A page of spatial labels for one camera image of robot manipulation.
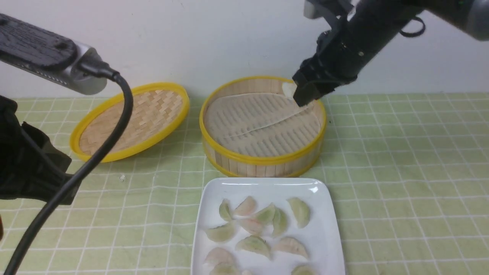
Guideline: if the small green dumpling top left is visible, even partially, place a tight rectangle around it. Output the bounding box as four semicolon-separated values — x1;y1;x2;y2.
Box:
219;199;233;222

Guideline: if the green dumpling top centre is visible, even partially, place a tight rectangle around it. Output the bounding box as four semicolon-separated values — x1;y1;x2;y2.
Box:
252;203;275;226

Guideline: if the pale dumpling lower right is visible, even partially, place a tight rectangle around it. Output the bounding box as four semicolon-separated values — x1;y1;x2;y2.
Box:
272;237;310;260

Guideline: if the green dumpling centre right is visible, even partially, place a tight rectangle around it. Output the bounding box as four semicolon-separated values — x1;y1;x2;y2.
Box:
271;207;288;238

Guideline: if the white square plate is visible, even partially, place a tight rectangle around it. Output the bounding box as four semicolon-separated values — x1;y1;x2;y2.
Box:
190;178;346;275

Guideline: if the green checked tablecloth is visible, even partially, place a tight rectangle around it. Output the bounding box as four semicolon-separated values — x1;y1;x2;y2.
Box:
18;93;489;275

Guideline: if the pink dumpling top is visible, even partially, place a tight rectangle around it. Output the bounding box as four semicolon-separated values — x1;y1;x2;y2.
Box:
233;196;257;217

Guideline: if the white dumpling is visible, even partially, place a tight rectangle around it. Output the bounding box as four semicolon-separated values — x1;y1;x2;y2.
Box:
282;82;297;99

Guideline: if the pink dumpling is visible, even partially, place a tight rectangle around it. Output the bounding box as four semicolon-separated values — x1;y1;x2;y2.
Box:
233;196;257;217
237;218;264;236
204;247;236;267

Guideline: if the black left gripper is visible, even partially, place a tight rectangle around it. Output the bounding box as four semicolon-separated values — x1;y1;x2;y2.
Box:
0;96;72;202

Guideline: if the green dumpling lower centre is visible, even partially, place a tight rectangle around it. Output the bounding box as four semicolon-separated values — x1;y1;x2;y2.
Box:
235;235;272;260

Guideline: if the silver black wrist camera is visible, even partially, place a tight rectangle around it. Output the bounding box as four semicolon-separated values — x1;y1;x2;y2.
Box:
0;14;107;95

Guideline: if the green dumpling top right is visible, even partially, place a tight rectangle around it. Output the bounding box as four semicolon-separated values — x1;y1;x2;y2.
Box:
287;197;311;228

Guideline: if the beige steamer liner cloth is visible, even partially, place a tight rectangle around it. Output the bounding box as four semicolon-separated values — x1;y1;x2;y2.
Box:
203;93;324;158

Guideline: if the yellow rimmed bamboo steamer lid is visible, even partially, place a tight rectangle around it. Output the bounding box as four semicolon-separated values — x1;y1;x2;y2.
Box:
70;83;190;163

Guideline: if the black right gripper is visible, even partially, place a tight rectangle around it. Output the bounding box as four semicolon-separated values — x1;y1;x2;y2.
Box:
292;0;422;107

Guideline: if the green dumpling bottom right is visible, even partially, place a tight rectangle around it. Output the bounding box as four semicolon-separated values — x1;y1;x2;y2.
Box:
291;264;319;275

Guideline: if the yellow rimmed bamboo steamer basket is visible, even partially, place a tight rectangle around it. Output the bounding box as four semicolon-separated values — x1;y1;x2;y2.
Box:
199;76;328;178

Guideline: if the black camera cable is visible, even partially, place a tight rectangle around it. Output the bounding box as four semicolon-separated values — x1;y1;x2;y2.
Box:
3;61;134;275

